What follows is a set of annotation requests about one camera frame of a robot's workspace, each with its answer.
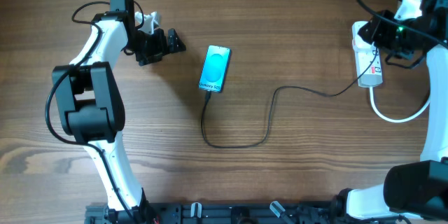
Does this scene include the white power strip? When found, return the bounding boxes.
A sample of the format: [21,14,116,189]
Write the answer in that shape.
[352,21,383,88]

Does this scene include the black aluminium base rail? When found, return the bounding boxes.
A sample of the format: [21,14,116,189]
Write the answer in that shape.
[85,201,411,224]

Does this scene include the white power strip cord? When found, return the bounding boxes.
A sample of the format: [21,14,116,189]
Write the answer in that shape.
[369,85,431,124]

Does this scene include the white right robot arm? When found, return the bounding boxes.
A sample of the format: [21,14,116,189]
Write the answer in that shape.
[336,0,447,222]

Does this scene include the black USB charging cable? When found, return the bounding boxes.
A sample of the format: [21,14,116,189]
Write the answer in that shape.
[200,47,381,149]

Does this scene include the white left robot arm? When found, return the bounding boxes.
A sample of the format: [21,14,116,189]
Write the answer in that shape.
[45,0,186,223]

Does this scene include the Galaxy S25 smartphone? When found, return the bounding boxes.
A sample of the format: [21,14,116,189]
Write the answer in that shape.
[199,45,231,92]

